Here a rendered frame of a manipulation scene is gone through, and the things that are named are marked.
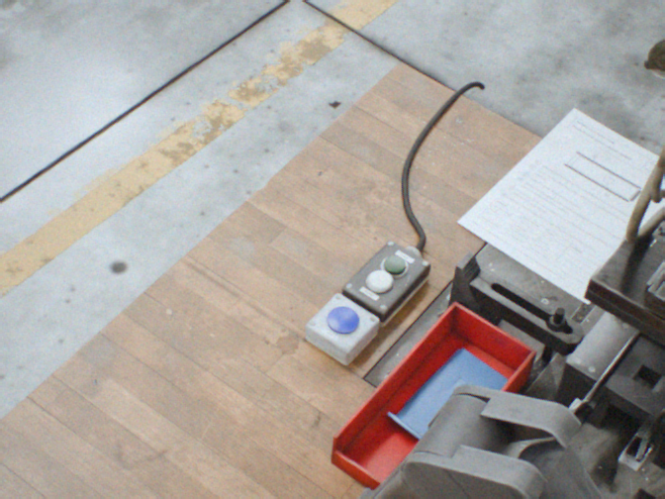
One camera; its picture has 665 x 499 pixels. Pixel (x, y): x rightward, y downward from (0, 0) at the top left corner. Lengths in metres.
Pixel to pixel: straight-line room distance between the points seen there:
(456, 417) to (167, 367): 0.58
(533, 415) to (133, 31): 2.46
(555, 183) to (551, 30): 1.68
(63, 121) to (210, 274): 1.54
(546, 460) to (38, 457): 0.68
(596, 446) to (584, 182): 0.43
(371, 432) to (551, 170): 0.51
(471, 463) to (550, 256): 0.73
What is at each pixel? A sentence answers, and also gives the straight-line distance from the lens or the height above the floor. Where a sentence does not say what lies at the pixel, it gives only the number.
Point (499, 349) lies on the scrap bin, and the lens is 1.61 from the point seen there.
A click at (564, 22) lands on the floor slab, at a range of 3.52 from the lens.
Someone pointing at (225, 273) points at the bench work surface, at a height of 0.90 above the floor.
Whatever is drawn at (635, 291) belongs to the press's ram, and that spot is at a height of 1.14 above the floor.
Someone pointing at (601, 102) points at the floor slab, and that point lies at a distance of 3.32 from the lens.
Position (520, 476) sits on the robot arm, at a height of 1.33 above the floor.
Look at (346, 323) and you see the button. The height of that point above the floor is 0.94.
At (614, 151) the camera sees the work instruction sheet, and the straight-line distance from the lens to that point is 1.90.
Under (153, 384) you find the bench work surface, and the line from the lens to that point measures 1.59.
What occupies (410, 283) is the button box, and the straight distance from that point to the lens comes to 1.65.
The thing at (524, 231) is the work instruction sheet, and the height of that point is 0.90.
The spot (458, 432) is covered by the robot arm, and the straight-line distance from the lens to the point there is 1.09.
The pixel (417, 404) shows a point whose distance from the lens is 1.57.
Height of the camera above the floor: 2.22
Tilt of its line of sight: 51 degrees down
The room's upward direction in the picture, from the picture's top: 4 degrees clockwise
